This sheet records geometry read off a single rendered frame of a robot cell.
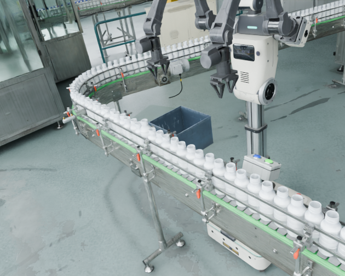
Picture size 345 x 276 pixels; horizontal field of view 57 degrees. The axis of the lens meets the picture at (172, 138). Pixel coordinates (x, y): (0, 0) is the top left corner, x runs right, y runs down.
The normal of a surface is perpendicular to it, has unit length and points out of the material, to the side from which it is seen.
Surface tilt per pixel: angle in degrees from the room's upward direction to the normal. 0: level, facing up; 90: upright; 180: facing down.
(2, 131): 90
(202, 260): 0
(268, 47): 90
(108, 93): 90
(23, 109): 90
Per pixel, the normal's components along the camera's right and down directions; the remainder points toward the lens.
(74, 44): 0.64, 0.30
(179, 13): 0.37, 0.42
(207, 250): -0.15, -0.85
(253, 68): -0.76, 0.43
